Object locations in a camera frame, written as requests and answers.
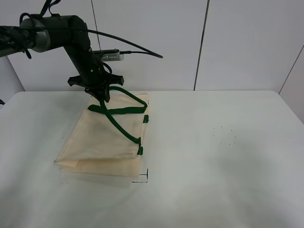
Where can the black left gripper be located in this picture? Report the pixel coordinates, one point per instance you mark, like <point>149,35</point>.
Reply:
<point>96,82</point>

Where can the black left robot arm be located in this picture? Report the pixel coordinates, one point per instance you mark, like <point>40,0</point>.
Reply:
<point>42,34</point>

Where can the white linen bag green handles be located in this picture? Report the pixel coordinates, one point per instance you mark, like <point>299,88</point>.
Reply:
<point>108,139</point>

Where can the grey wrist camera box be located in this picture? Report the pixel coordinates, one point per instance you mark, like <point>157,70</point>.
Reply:
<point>108,55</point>

